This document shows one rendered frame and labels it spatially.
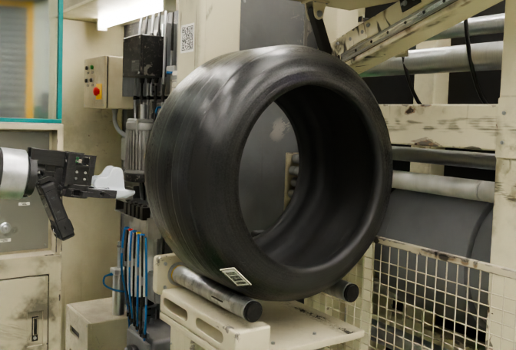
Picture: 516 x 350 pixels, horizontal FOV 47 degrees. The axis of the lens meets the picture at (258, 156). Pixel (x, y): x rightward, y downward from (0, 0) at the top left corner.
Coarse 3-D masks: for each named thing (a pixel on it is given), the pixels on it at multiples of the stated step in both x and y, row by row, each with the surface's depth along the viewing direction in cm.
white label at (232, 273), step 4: (228, 268) 119; (232, 268) 119; (224, 272) 121; (228, 272) 120; (232, 272) 120; (236, 272) 119; (228, 276) 122; (232, 276) 121; (236, 276) 120; (240, 276) 120; (232, 280) 122; (236, 280) 122; (240, 280) 121; (244, 280) 121; (236, 284) 123; (240, 284) 122; (244, 284) 122; (248, 284) 121
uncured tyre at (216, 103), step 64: (256, 64) 122; (320, 64) 128; (192, 128) 118; (320, 128) 162; (384, 128) 140; (192, 192) 116; (320, 192) 164; (384, 192) 141; (192, 256) 127; (256, 256) 121; (320, 256) 151
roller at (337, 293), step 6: (336, 282) 142; (342, 282) 141; (348, 282) 140; (330, 288) 142; (336, 288) 141; (342, 288) 139; (348, 288) 139; (354, 288) 139; (330, 294) 143; (336, 294) 141; (342, 294) 139; (348, 294) 138; (354, 294) 140; (348, 300) 139; (354, 300) 140
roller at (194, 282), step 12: (180, 276) 146; (192, 276) 143; (204, 276) 141; (192, 288) 141; (204, 288) 136; (216, 288) 134; (228, 288) 133; (216, 300) 132; (228, 300) 128; (240, 300) 125; (252, 300) 124; (240, 312) 124; (252, 312) 123
